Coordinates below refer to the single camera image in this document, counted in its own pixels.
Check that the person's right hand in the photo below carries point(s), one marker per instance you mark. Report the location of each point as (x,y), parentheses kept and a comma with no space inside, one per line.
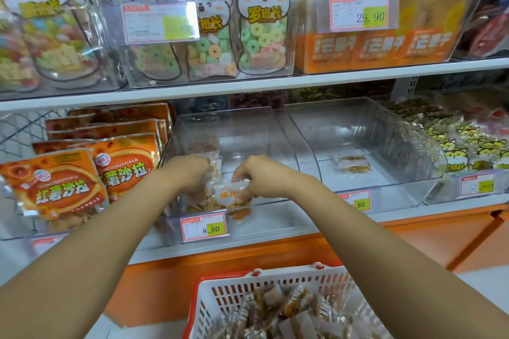
(266,176)

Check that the orange shelf base panel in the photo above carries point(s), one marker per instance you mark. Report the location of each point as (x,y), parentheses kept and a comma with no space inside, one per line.
(445,239)

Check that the small brown snack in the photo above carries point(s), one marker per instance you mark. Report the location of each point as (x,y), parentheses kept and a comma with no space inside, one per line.
(231,192)

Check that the white red-rimmed shopping basket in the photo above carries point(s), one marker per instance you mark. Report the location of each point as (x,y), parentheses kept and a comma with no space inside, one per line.
(215,287)

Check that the white yellow price tag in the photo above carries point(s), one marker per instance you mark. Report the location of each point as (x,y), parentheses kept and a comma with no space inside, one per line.
(359,10)
(476,185)
(151,23)
(204,227)
(48,244)
(358,200)

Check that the person's left forearm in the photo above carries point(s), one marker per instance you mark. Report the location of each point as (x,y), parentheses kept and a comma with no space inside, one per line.
(79,271)

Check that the row of clear snacks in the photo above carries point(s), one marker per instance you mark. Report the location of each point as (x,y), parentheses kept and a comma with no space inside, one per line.
(203,192)

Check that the small yellow wrapped snack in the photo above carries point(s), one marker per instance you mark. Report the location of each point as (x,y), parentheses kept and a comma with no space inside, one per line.
(352,164)

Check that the pile of small brown snacks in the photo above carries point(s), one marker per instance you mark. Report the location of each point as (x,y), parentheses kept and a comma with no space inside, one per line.
(286,315)

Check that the person's left hand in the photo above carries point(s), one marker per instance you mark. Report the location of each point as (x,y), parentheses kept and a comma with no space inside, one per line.
(187,174)

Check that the white snack shelf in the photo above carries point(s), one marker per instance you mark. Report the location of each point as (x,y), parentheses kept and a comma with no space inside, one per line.
(278,82)

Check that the white koala candy bag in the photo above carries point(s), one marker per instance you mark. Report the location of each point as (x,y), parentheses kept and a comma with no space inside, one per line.
(155,61)
(211,53)
(264,29)

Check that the yellow hamster snack packets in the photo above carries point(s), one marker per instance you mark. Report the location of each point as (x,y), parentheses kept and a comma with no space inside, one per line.
(469,144)

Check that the orange label snack bag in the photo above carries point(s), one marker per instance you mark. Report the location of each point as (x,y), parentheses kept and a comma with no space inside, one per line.
(330,49)
(380,45)
(429,41)

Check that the yellow cat candy bag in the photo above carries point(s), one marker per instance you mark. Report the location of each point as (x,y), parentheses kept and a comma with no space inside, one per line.
(48,33)
(14,64)

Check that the stack of orange packets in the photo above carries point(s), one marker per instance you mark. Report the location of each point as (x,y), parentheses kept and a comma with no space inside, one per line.
(56,184)

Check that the person's right forearm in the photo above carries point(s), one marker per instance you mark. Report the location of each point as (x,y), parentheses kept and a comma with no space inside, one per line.
(398,271)

